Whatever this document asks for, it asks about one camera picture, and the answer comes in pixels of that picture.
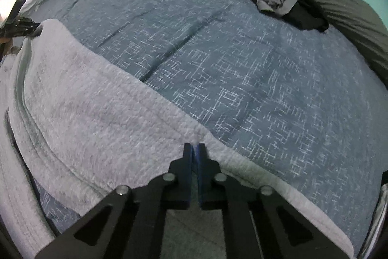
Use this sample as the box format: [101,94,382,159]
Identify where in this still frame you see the bed with blue patterned sheet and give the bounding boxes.
[18,0,388,259]

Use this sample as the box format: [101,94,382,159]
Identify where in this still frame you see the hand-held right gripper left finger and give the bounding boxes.
[38,143,194,259]

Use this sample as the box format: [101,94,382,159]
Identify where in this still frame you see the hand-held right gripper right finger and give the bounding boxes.
[195,142,349,259]

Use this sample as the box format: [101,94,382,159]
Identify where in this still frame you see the grey fleece sweater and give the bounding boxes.
[0,19,354,259]

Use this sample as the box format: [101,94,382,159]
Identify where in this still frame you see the dark grey rolled duvet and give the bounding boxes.
[114,0,388,82]

